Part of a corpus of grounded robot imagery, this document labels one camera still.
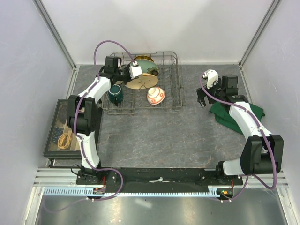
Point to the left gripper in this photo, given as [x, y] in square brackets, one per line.
[127, 69]

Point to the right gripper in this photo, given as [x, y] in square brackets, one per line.
[201, 93]

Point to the cream bird pattern plate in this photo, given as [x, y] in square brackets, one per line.
[143, 81]

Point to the mint green flower plate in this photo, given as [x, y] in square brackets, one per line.
[148, 67]

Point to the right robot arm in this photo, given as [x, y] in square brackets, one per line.
[263, 151]

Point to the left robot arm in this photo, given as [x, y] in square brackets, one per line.
[84, 118]

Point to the dark green mug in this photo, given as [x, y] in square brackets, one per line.
[116, 95]

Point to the yellow black patterned plate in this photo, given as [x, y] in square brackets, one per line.
[143, 57]

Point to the white red patterned bowl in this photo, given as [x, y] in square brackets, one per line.
[155, 95]

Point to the black framed compartment box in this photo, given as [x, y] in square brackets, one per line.
[61, 142]

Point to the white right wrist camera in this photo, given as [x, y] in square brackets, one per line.
[211, 76]

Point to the grey wire dish rack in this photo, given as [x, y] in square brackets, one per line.
[135, 101]

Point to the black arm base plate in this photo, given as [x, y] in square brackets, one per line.
[156, 180]

